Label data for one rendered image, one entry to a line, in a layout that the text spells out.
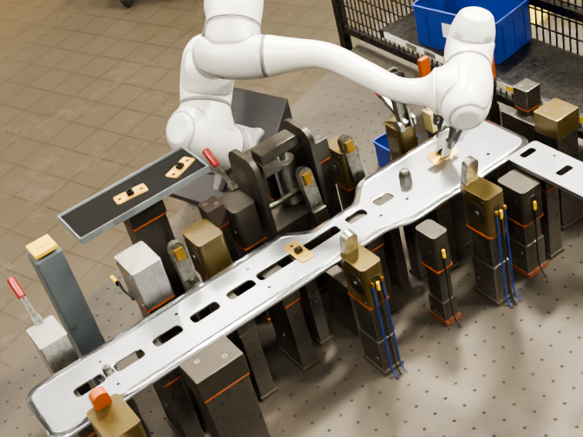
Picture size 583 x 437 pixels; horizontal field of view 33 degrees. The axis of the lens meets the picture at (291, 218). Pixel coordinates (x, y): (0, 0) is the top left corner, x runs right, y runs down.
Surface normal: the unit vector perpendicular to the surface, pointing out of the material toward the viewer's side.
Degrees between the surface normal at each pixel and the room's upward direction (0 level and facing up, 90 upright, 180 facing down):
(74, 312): 90
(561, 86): 0
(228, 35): 48
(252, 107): 42
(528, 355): 0
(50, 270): 90
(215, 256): 90
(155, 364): 0
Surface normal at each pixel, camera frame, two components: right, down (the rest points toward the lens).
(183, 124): -0.61, -0.04
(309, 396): -0.22, -0.77
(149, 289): 0.56, 0.41
